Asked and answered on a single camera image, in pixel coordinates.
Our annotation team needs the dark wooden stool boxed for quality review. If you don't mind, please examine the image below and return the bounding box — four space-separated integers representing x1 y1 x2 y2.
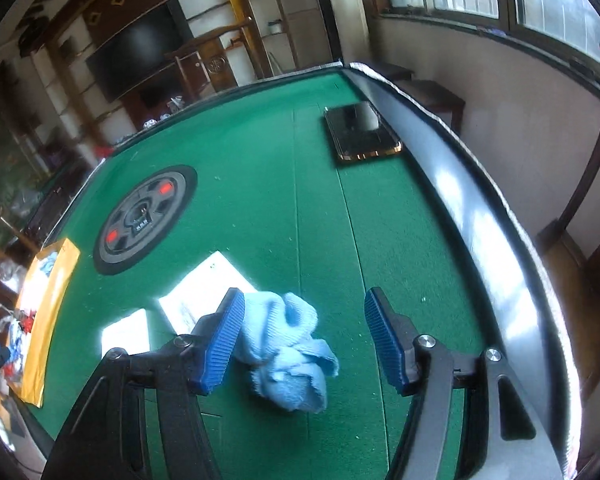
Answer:
380 62 415 83
410 80 466 133

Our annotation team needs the round table control panel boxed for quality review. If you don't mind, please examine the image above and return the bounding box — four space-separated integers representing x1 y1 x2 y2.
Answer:
92 164 198 277

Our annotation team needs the carved back wooden chair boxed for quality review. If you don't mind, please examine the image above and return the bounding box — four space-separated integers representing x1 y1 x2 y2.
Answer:
164 16 261 103

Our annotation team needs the black television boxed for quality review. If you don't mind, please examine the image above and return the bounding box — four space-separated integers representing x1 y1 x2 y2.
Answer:
85 0 196 103

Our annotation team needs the yellow cardboard box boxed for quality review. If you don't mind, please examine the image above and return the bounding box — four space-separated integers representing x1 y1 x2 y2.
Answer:
7 237 82 408

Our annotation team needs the light blue towel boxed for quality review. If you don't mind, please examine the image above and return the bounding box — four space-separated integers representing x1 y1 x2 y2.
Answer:
232 291 340 415

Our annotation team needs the dark wooden television cabinet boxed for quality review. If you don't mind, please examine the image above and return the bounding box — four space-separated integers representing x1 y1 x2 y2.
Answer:
122 80 191 131

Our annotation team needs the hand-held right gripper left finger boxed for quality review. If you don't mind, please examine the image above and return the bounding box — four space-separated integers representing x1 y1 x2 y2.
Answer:
40 287 246 480

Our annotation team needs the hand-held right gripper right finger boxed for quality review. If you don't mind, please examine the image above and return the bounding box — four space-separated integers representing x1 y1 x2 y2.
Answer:
364 287 566 480

